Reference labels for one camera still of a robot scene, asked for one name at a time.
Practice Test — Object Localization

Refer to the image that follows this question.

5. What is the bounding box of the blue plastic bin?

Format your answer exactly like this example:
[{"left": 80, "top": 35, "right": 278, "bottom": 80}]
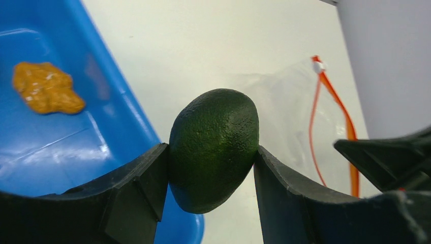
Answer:
[{"left": 1, "top": 1, "right": 204, "bottom": 243}]

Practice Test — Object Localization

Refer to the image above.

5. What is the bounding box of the golden fried nugget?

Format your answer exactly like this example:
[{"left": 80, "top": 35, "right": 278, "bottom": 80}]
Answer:
[{"left": 12, "top": 62, "right": 85, "bottom": 114}]

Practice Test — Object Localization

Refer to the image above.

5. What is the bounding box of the green toy avocado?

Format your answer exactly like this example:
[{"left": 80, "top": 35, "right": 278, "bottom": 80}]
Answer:
[{"left": 168, "top": 88, "right": 259, "bottom": 214}]

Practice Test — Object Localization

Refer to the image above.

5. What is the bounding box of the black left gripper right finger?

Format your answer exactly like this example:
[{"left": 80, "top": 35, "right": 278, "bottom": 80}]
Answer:
[{"left": 254, "top": 147, "right": 430, "bottom": 243}]

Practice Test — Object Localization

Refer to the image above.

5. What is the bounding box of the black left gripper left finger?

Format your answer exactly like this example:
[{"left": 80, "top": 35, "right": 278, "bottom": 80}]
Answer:
[{"left": 1, "top": 143, "right": 168, "bottom": 243}]

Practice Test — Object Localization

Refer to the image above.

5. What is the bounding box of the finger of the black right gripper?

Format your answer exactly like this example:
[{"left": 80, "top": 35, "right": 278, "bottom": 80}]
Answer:
[{"left": 333, "top": 127, "right": 430, "bottom": 192}]

